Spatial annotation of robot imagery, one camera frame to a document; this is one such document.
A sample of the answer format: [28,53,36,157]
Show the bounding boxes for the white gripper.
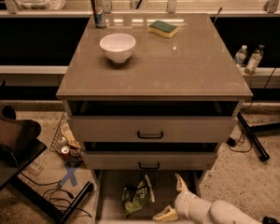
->
[153,174,213,224]

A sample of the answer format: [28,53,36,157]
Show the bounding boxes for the green jalapeno chip bag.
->
[121,175,155,217]

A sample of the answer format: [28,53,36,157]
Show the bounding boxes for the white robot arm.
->
[153,174,261,224]

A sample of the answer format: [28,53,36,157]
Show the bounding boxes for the bottom open drawer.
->
[96,170,204,224]

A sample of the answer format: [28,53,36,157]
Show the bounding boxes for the middle grey drawer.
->
[82,151,217,170]

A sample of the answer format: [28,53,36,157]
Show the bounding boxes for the grey drawer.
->
[82,151,217,170]
[67,116,237,143]

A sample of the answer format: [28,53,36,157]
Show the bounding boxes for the grey drawer cabinet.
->
[57,14,252,224]

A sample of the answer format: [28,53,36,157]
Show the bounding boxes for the top grey drawer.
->
[67,116,237,143]

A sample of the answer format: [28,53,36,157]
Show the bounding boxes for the black stand base bar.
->
[237,113,270,162]

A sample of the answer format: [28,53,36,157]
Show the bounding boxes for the blue tape cross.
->
[58,166,77,187]

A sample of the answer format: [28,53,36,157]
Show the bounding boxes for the black table leg bar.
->
[10,176,93,224]

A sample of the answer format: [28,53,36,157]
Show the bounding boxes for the red soda can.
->
[61,146,70,161]

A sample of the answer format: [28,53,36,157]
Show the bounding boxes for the small clear water bottle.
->
[233,45,247,67]

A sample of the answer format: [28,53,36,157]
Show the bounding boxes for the tall clear plastic bottle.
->
[244,45,264,75]

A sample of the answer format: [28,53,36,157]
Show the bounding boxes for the white bowl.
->
[100,34,136,63]

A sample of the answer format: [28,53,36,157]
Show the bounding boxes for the black chair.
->
[0,76,47,191]

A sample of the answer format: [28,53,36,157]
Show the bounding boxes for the yellow green sponge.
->
[147,21,178,38]

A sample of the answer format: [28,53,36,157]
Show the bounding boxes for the blue silver energy drink can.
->
[91,0,106,28]

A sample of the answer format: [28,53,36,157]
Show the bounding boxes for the black cable with plug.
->
[226,131,254,154]

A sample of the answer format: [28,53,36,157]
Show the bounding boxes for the black floor cable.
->
[20,171,93,218]

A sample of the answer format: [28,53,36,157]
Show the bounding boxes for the wire basket on floor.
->
[49,113,82,162]

